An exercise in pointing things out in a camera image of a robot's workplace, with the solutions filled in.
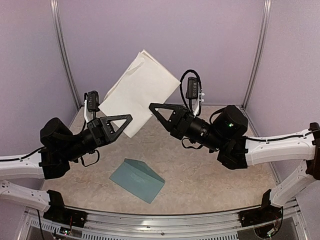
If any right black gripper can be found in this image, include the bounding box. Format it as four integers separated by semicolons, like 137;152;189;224
148;102;226;152

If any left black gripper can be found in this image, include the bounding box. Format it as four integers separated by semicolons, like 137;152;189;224
61;113;133;162

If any ornate bordered letter sheet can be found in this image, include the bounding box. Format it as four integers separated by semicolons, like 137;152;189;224
99;50;180;138

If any teal paper envelope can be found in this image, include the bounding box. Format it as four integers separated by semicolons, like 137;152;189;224
109;158;165;204

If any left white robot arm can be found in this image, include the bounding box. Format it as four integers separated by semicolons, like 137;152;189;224
0;114;133;223

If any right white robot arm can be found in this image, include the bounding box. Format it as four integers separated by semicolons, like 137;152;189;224
149;103;320;222

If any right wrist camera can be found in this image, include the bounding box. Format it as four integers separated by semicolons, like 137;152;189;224
186;76;207;117

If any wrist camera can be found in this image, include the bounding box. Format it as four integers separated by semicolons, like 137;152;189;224
84;90;100;123
186;76;207;117

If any black camera cable loop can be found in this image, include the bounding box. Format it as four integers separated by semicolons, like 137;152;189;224
179;69;205;113

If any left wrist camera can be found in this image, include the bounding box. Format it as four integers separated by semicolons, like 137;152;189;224
84;90;100;123

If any front aluminium rail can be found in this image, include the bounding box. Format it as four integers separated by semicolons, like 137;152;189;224
23;197;307;240

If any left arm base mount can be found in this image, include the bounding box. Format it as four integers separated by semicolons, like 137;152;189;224
43;190;88;228

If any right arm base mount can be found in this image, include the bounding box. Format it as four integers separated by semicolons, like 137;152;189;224
238;189;283;227

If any right aluminium frame post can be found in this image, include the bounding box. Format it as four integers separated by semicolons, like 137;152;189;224
241;0;272;111

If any aluminium frame post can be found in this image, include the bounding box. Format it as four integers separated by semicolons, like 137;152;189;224
241;0;272;111
49;0;82;110

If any left aluminium frame post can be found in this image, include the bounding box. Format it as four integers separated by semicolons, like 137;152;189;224
49;0;82;110

